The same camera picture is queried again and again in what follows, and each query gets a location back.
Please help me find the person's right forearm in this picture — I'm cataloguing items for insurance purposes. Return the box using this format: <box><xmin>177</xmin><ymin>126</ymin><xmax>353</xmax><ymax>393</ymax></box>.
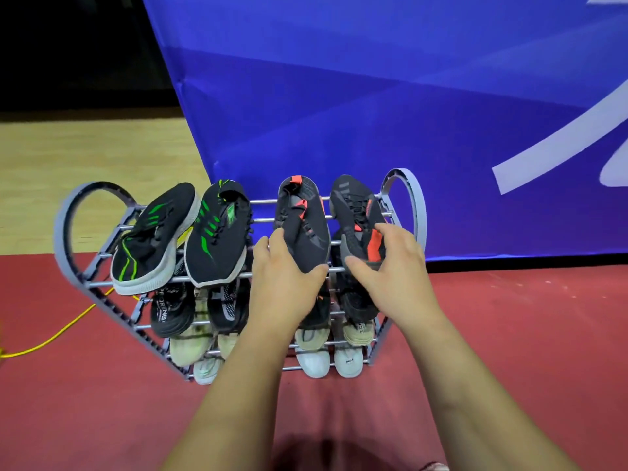
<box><xmin>395</xmin><ymin>314</ymin><xmax>582</xmax><ymax>471</ymax></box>

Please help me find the black shoe with red accents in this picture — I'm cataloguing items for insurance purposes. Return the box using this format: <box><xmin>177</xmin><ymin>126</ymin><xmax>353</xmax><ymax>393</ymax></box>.
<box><xmin>273</xmin><ymin>175</ymin><xmax>332</xmax><ymax>275</ymax></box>
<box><xmin>329</xmin><ymin>174</ymin><xmax>389</xmax><ymax>270</ymax></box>

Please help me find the black shoe white speckled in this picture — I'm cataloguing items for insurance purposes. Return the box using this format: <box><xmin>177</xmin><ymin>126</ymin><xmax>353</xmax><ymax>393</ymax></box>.
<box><xmin>207</xmin><ymin>275</ymin><xmax>251</xmax><ymax>335</ymax></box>

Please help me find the person's left hand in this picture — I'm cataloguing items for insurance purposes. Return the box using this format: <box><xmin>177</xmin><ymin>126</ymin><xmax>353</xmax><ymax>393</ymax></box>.
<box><xmin>248</xmin><ymin>227</ymin><xmax>331</xmax><ymax>336</ymax></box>

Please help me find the plain black shoe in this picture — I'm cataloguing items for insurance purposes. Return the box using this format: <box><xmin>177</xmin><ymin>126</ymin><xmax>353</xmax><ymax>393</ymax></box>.
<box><xmin>334</xmin><ymin>230</ymin><xmax>380</xmax><ymax>324</ymax></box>
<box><xmin>298</xmin><ymin>279</ymin><xmax>332</xmax><ymax>332</ymax></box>

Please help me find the person's right hand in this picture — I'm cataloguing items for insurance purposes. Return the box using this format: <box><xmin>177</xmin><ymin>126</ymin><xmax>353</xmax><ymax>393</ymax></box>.
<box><xmin>344</xmin><ymin>222</ymin><xmax>443</xmax><ymax>336</ymax></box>

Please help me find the beige shoe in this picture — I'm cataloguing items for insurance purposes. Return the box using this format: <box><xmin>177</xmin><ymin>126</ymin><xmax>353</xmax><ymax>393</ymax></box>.
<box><xmin>217</xmin><ymin>331</ymin><xmax>241</xmax><ymax>360</ymax></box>
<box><xmin>342</xmin><ymin>319</ymin><xmax>376</xmax><ymax>347</ymax></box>
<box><xmin>294</xmin><ymin>327</ymin><xmax>331</xmax><ymax>352</ymax></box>
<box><xmin>169</xmin><ymin>289</ymin><xmax>217</xmax><ymax>368</ymax></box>

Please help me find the black green shoe white sole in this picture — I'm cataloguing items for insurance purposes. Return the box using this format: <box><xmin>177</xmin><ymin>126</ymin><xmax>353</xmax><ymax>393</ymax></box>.
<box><xmin>110</xmin><ymin>182</ymin><xmax>202</xmax><ymax>296</ymax></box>

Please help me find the person's left forearm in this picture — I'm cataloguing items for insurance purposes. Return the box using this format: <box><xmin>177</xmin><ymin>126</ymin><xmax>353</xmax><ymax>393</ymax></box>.
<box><xmin>161</xmin><ymin>326</ymin><xmax>297</xmax><ymax>471</ymax></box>

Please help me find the yellow cable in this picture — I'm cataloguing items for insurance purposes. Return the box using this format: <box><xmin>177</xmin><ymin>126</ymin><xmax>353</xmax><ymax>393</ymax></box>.
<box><xmin>0</xmin><ymin>287</ymin><xmax>143</xmax><ymax>360</ymax></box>

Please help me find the blue banner with white print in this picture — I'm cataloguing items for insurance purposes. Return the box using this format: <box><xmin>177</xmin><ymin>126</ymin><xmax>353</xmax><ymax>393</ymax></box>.
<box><xmin>141</xmin><ymin>0</ymin><xmax>628</xmax><ymax>263</ymax></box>

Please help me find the black shoe with white lettering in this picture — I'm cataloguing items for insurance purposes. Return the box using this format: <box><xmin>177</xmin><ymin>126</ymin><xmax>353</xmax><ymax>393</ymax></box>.
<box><xmin>149</xmin><ymin>282</ymin><xmax>197</xmax><ymax>339</ymax></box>

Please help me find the gray metal shoe rack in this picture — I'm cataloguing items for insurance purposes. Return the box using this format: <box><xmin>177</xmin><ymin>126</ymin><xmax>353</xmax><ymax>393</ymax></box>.
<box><xmin>53</xmin><ymin>167</ymin><xmax>428</xmax><ymax>383</ymax></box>

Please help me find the black green knit shoe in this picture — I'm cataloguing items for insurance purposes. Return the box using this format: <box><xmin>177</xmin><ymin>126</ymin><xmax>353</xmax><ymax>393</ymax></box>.
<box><xmin>184</xmin><ymin>179</ymin><xmax>255</xmax><ymax>289</ymax></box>

